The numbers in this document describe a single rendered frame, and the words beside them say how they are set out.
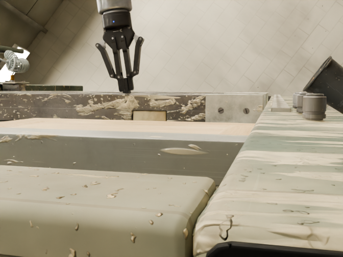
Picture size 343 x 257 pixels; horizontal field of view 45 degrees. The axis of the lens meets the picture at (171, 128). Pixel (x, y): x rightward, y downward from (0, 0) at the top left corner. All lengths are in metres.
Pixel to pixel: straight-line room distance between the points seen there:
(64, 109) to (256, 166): 0.88
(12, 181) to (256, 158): 0.11
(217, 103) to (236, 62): 5.21
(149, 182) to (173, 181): 0.01
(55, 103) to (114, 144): 0.67
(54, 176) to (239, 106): 0.77
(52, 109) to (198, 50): 5.21
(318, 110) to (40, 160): 0.29
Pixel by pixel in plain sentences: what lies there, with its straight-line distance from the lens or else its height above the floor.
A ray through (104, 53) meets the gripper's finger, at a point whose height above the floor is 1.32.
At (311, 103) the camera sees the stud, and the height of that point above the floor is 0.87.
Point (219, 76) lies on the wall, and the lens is 6.09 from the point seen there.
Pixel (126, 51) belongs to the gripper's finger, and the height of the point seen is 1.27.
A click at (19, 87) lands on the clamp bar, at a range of 1.82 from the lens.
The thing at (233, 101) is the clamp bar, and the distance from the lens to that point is 0.92.
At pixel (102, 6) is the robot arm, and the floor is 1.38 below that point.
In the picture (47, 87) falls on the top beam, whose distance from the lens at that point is 2.21.
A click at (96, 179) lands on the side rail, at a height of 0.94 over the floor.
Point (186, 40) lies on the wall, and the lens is 6.23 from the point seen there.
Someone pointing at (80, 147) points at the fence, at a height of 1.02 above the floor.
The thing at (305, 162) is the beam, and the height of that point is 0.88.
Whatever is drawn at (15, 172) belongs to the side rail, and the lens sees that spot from 0.18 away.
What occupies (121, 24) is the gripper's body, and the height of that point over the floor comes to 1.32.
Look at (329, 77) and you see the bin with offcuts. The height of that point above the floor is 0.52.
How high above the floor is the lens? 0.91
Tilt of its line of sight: 8 degrees up
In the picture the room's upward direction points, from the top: 52 degrees counter-clockwise
